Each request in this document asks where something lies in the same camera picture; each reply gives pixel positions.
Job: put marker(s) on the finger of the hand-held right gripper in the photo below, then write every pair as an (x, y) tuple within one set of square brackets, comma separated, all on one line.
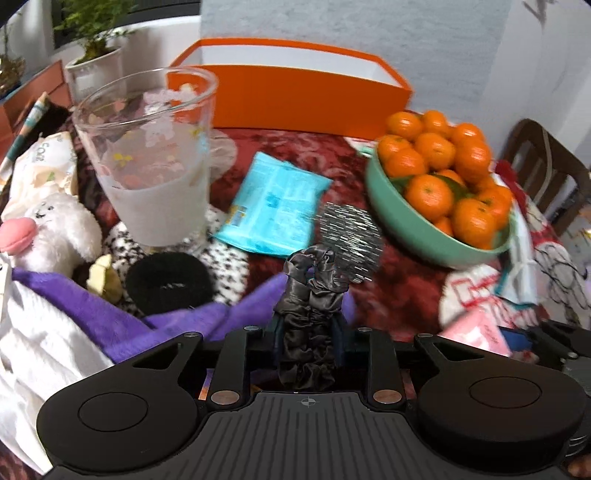
[(513, 339)]

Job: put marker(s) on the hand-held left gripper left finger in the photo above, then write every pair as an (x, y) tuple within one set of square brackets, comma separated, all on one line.
[(265, 346)]

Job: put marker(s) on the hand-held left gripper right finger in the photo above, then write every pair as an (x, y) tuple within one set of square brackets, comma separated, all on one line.
[(352, 346)]

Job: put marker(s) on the grey satin scrunchie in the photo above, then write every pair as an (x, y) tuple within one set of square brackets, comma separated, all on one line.
[(307, 323)]

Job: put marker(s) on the purple fleece cloth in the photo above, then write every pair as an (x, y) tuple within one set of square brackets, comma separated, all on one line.
[(92, 309)]

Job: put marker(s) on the white plush bunny pink heart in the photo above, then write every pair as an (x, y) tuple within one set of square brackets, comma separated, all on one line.
[(60, 235)]

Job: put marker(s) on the white cloth face mask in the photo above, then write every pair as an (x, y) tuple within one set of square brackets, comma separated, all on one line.
[(32, 360)]

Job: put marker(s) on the orange cardboard box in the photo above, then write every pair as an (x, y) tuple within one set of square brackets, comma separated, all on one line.
[(300, 97)]

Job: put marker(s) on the pink packet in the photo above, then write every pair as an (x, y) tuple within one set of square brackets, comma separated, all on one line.
[(475, 332)]

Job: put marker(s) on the red patterned blanket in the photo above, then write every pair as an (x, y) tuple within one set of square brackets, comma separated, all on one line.
[(406, 295)]

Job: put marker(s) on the black and white spotted pad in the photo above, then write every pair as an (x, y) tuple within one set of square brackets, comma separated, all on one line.
[(226, 272)]

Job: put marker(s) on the silver glittery pad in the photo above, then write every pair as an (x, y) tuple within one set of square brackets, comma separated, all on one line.
[(351, 235)]

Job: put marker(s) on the green bowl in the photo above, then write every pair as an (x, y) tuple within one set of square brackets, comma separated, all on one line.
[(401, 221)]

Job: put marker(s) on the blue snack packet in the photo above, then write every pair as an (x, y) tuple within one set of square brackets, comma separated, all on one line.
[(272, 207)]

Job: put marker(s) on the black hair band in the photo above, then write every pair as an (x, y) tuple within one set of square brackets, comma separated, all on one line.
[(138, 281)]

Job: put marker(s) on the dark wooden chair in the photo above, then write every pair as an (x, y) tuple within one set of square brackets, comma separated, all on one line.
[(568, 180)]

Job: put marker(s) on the pile of tangerines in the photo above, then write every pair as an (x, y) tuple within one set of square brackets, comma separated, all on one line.
[(429, 194)]

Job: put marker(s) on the small yellow plush piece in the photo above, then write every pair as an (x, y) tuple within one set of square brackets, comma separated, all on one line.
[(106, 281)]

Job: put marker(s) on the clear glass cup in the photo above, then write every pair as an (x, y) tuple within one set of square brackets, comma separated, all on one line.
[(157, 203)]

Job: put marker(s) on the white wet wipes pack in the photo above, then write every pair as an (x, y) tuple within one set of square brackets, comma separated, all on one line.
[(39, 161)]

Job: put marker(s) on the potted plant in white pot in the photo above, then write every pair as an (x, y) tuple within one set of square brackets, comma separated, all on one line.
[(94, 74)]

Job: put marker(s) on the white window sill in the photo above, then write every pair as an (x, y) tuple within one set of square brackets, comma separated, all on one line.
[(157, 41)]

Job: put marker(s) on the checked tablecloth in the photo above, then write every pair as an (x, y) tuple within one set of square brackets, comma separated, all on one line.
[(27, 124)]

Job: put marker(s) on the brown cardboard box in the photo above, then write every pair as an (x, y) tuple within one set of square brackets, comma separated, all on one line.
[(41, 90)]

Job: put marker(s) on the plant in glass vase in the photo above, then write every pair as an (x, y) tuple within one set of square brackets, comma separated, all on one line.
[(9, 69)]

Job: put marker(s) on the grey felt wall panel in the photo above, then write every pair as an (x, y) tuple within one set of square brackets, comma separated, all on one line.
[(346, 23)]

